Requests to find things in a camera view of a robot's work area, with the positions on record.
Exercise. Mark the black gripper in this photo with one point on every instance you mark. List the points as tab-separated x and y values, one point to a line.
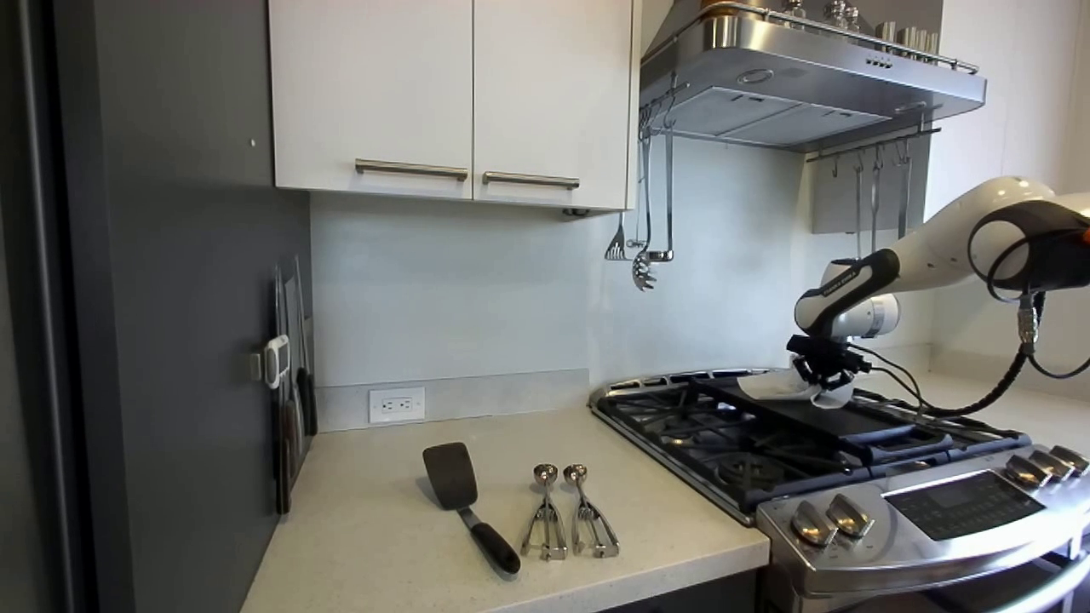
825	364

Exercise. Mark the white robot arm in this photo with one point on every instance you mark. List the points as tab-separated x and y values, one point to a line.
1010	231

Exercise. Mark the black baking sheet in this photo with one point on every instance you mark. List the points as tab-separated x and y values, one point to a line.
835	428

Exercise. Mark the stainless steel gas range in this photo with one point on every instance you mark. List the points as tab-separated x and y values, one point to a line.
761	474

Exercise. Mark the silver stove knob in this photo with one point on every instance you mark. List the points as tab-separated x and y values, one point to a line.
1028	474
849	519
1070	457
811	527
1051	466

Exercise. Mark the silver stove knob far left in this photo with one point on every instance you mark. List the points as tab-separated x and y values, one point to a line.
811	527

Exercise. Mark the black oven control panel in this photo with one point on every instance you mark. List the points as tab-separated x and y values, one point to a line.
967	504

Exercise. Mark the hanging metal utensils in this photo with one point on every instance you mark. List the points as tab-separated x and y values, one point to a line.
646	232

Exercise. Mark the right metal scoop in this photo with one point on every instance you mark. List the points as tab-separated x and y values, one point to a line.
591	529

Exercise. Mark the metal scoop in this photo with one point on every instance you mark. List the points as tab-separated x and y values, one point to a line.
543	532
591	529

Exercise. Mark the stainless range hood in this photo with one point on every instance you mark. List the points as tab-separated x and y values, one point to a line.
794	72

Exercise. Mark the left metal scoop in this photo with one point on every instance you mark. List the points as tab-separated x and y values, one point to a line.
543	532

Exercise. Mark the black spatula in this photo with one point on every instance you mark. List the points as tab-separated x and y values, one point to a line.
456	490

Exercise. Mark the white upper cabinet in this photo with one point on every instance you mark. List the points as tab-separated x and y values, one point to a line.
458	100

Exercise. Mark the magnetic knife rack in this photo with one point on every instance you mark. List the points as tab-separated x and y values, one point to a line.
285	373

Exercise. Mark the white wall outlet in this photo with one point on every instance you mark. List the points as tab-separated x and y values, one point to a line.
397	408

